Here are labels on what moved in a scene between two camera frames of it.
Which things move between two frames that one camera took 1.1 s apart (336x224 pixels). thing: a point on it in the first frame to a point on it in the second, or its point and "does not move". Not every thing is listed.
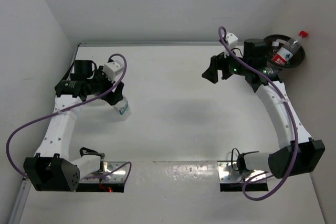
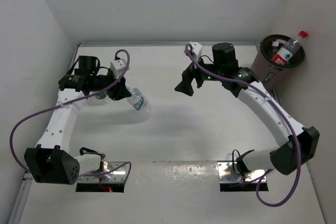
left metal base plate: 118,176 does not move
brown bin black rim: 273,43 does not move
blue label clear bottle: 122,110 to 138,100
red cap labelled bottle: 283,56 does not move
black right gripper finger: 216,63 to 185,86
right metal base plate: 228,172 does not move
